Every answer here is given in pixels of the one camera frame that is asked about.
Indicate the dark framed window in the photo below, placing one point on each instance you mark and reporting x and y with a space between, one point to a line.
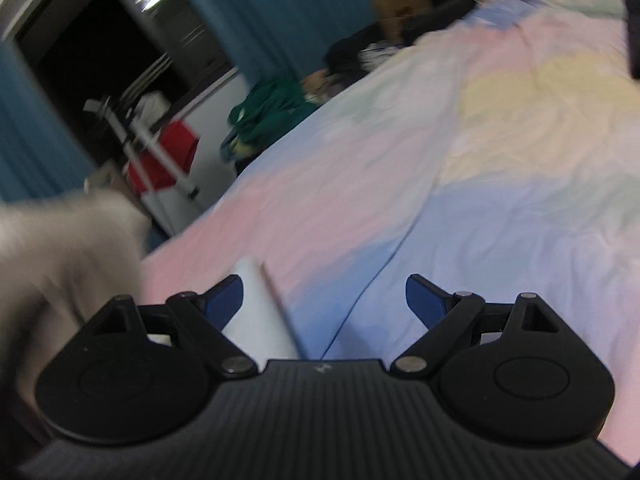
90 60

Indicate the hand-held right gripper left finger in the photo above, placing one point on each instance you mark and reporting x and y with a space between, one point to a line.
225 301

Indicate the pastel patchwork quilt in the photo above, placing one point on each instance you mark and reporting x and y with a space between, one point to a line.
450 185

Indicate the green garment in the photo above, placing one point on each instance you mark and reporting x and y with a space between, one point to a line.
275 105

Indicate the dark folded cloth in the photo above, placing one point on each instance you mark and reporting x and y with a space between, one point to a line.
632 35

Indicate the brown paper bag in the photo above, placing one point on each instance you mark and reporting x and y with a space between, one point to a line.
402 10

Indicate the red garment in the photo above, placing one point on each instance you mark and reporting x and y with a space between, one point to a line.
177 145

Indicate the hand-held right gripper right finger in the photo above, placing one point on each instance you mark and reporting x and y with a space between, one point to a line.
425 301

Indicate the white pants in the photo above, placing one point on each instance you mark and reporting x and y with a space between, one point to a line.
60 250

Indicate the beige cloth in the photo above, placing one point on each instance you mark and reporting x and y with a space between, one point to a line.
315 81

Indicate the white patterned cloth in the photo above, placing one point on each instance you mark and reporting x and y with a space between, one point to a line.
377 52

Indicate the blue curtain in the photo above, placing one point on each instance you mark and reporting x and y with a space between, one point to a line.
290 10
30 135

